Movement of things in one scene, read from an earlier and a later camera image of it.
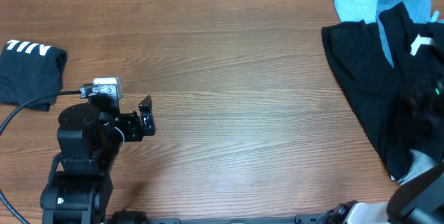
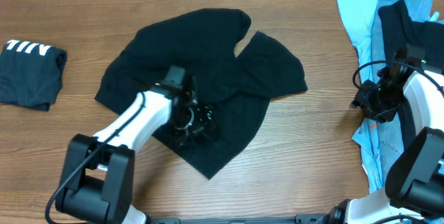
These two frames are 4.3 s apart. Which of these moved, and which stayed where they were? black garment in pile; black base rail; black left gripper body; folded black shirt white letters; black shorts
Moved: black shorts; black left gripper body
Stayed: black garment in pile; black base rail; folded black shirt white letters
